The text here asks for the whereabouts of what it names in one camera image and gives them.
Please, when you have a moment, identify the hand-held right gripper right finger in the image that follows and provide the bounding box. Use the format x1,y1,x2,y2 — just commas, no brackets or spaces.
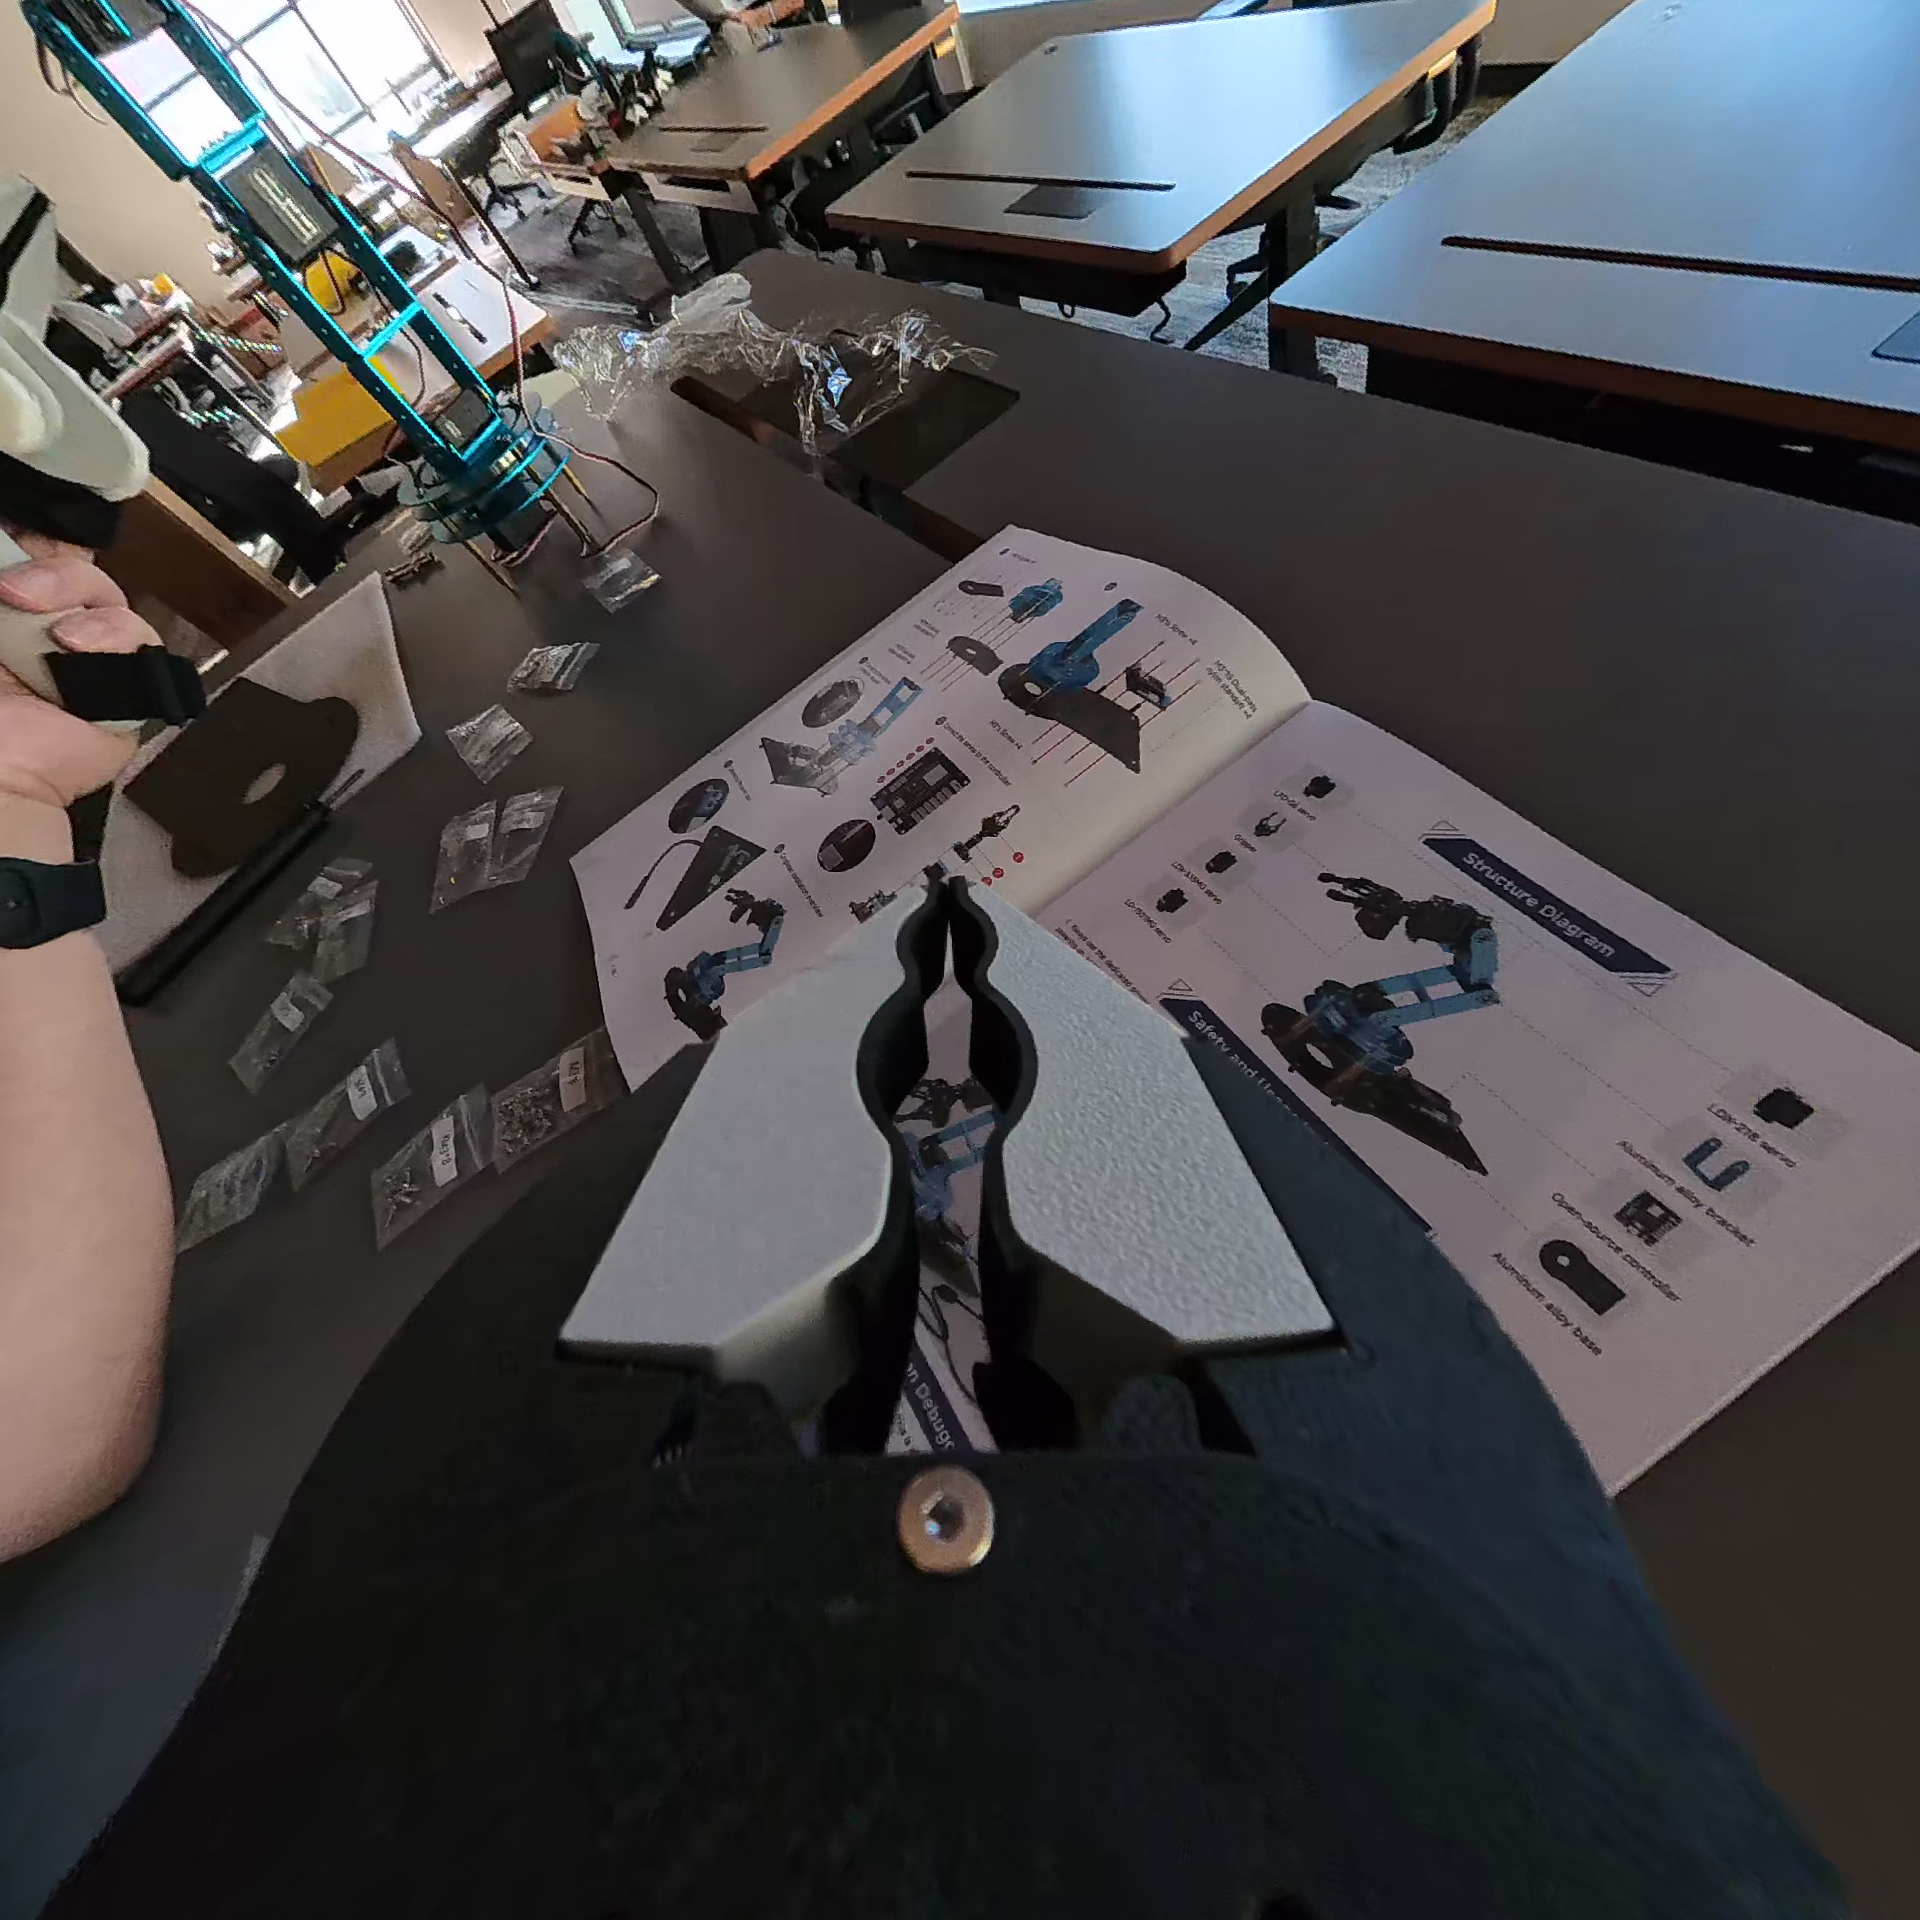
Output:
960,875,1341,1448

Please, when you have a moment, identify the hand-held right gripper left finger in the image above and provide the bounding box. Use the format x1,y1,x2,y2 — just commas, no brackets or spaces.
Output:
559,875,962,1453

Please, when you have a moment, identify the instruction manual booklet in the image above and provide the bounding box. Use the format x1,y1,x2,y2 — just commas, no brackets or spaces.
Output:
569,521,1920,1498

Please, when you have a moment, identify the black metal base plate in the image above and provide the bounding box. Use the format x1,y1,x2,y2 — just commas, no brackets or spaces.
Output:
124,677,364,882

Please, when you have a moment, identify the blue toy robot arm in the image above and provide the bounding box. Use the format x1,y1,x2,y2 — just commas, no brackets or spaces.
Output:
29,0,661,578

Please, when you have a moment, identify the clear plastic bag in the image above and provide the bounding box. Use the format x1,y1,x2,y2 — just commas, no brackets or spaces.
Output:
552,292,1000,460

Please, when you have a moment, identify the person's left forearm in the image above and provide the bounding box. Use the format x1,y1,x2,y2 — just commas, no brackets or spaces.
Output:
0,801,180,1562

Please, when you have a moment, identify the dark desk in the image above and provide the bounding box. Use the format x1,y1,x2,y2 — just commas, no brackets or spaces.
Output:
0,248,1920,1920

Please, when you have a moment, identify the person's left hand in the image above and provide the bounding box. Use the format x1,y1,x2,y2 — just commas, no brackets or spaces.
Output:
0,548,152,825

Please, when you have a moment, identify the yellow box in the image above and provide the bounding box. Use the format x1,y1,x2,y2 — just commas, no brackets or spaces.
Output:
273,367,406,471

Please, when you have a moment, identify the multi-pane window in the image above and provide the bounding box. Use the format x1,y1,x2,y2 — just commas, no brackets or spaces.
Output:
90,0,444,167

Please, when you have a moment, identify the scattered group of screw bags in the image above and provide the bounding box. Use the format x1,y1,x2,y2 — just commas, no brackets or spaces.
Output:
178,552,661,1253

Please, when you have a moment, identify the black wrist band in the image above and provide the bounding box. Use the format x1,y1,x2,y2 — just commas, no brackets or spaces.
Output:
0,855,111,951

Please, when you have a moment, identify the black cylindrical tool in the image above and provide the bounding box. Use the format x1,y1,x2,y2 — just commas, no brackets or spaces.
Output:
117,770,369,1005

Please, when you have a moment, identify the black computer monitor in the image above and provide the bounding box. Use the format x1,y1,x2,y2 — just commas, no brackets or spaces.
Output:
482,4,564,98

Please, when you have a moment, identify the grey wood-edged table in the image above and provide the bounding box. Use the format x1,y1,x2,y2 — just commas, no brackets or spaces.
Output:
825,0,1502,353
599,0,962,293

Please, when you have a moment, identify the pale grey table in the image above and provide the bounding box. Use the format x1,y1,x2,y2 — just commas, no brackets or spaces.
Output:
1267,0,1920,453

